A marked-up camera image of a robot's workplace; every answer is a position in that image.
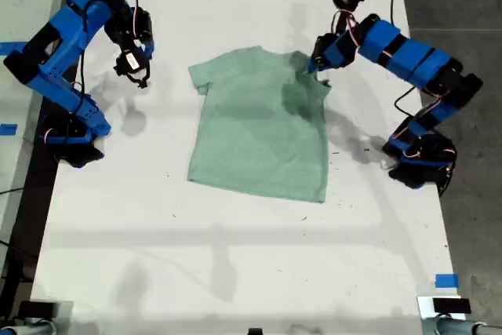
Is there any pale green T-shirt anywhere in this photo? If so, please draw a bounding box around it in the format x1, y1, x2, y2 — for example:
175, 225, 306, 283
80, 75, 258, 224
187, 45, 333, 205

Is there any long blue tape strip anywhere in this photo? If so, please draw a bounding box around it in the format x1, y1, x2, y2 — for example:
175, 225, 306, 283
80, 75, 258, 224
0, 41, 31, 56

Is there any blue tape patch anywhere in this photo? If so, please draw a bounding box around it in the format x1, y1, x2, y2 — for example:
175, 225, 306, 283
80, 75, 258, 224
435, 273, 460, 289

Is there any white plate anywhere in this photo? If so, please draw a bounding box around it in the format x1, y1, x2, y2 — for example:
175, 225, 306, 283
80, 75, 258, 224
417, 294, 467, 320

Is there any small black box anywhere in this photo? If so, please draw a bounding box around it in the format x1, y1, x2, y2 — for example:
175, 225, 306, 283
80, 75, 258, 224
432, 297, 471, 315
18, 300, 54, 320

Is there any pale grey-blue tube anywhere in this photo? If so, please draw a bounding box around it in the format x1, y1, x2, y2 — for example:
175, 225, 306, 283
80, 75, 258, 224
421, 315, 502, 335
0, 318, 58, 335

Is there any black looped base cable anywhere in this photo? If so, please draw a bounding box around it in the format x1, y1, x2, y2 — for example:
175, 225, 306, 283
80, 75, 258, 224
437, 142, 458, 198

